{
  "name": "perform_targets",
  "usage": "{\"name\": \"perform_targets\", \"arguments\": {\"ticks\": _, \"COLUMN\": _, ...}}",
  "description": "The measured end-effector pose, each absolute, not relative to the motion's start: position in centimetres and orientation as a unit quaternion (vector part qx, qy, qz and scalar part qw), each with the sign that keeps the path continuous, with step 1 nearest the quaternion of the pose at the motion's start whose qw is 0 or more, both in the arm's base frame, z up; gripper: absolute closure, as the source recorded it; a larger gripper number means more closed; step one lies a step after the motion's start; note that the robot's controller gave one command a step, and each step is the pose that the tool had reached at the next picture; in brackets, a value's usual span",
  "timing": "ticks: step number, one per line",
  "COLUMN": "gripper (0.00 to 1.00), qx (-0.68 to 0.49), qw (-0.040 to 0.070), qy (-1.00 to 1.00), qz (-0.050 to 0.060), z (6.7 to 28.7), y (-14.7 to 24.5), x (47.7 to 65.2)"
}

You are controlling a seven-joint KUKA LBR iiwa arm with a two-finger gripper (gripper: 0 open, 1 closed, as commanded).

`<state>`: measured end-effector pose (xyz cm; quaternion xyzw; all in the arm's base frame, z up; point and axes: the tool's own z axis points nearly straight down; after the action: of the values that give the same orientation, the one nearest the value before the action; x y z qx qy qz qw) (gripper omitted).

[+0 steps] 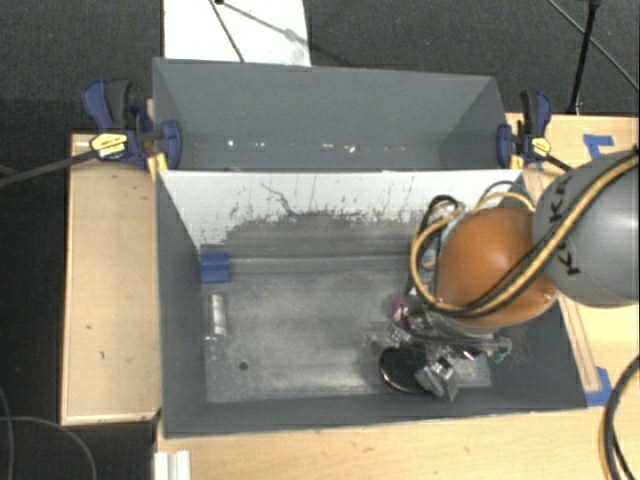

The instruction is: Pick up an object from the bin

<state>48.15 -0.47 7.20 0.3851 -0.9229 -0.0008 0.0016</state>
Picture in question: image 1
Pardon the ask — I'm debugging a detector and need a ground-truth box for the black round disc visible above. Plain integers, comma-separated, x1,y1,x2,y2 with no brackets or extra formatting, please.
378,346,437,396

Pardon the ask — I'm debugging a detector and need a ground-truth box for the grey metal bin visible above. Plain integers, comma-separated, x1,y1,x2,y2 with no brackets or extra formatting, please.
150,56,589,439

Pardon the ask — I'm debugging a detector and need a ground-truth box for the clear plastic bottle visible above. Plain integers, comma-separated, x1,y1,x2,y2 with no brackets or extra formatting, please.
201,292,230,365

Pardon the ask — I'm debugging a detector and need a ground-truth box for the blue rectangular block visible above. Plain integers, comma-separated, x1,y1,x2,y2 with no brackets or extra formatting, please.
200,251,232,284

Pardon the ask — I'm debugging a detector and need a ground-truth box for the pale wood board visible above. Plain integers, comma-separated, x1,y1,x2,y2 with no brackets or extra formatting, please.
60,128,164,427

